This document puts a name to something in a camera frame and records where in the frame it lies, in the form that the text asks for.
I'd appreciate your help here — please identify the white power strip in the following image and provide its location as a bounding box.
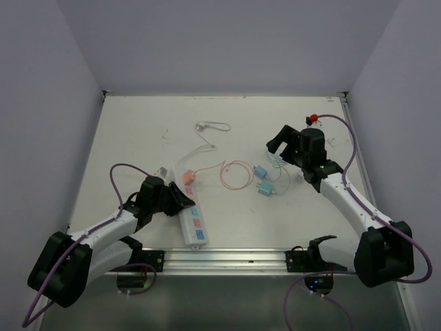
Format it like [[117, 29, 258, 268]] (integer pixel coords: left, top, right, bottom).
[[172, 164, 208, 250]]

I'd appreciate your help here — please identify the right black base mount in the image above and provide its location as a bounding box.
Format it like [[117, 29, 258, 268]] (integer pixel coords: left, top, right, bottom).
[[285, 246, 328, 273]]

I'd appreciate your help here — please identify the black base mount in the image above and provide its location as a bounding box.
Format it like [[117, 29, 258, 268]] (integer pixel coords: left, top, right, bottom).
[[137, 250, 165, 272], [285, 246, 328, 273]]

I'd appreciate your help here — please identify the orange charger plug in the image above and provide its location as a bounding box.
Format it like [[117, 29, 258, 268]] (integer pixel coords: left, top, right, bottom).
[[181, 170, 196, 185]]

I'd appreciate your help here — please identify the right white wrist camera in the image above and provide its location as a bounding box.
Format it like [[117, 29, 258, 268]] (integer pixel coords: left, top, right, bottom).
[[305, 114, 322, 130]]

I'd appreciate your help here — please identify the blue charger plug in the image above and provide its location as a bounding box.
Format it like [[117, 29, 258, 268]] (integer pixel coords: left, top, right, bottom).
[[253, 165, 268, 180]]

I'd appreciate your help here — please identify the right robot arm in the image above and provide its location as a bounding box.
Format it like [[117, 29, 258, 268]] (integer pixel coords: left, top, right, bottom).
[[266, 125, 414, 288]]

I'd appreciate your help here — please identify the aluminium rail frame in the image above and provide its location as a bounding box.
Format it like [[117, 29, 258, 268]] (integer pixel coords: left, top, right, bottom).
[[46, 246, 409, 277]]

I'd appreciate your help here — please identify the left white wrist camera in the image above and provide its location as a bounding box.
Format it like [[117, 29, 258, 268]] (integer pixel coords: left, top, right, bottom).
[[154, 167, 168, 178]]

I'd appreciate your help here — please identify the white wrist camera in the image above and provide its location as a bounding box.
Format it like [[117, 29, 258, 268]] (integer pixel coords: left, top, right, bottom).
[[154, 167, 168, 178], [305, 114, 322, 130]]

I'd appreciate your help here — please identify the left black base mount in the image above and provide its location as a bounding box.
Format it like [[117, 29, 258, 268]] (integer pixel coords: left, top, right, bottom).
[[137, 250, 165, 272]]

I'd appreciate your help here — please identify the green charging cable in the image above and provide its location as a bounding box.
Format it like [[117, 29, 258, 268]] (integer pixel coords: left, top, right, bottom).
[[265, 148, 294, 196]]

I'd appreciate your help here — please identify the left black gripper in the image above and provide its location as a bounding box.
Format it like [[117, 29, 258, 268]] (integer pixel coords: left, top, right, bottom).
[[150, 181, 194, 216]]

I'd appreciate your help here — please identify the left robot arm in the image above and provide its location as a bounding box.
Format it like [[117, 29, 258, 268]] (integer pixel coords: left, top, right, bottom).
[[28, 176, 196, 308]]

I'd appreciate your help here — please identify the green charger plug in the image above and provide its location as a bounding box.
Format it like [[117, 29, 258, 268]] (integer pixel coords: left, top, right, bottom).
[[256, 181, 275, 197]]

